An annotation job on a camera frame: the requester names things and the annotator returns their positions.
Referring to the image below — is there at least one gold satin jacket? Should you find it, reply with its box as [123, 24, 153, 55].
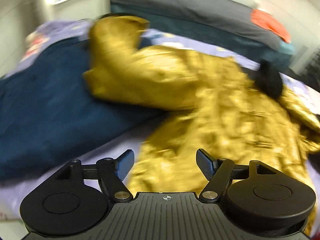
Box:
[84, 16, 319, 194]

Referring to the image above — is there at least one navy blue garment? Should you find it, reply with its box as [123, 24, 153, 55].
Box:
[1, 38, 164, 181]

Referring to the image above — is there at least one orange cloth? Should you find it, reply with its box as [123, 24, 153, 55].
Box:
[251, 9, 292, 44]

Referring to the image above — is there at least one grey blanket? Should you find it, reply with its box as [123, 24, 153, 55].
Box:
[111, 0, 283, 50]

